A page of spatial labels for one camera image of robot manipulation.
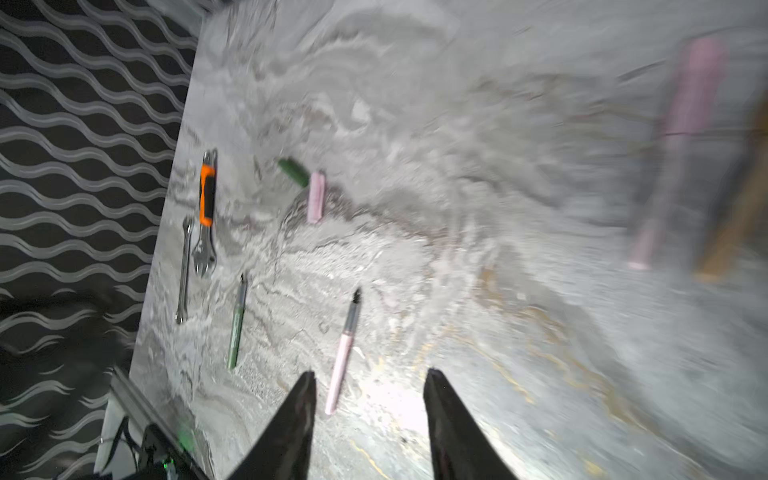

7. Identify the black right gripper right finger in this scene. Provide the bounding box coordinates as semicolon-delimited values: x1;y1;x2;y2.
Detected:
423;368;518;480

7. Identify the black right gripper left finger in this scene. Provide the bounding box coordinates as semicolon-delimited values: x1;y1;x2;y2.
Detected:
229;370;317;480

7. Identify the pink pen cap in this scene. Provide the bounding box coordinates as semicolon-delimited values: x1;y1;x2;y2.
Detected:
307;171;326;224

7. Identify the tan fountain pen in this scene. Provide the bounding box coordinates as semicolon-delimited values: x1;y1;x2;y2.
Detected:
694;95;767;283

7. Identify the thin pink pen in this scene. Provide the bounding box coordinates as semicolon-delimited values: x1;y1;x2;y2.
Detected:
628;35;727;270

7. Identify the green pen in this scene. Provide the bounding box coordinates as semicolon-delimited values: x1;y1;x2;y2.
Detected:
227;273;247;370

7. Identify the green pen cap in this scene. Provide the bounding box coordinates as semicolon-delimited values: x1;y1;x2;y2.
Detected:
278;157;311;188

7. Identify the steel wrench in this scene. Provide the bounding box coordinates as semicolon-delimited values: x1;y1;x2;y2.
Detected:
174;216;194;324

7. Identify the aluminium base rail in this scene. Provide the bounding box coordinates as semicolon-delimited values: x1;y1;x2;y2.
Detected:
93;368;208;479

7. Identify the orange handled screwdriver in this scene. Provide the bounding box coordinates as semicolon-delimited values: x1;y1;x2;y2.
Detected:
192;149;218;278

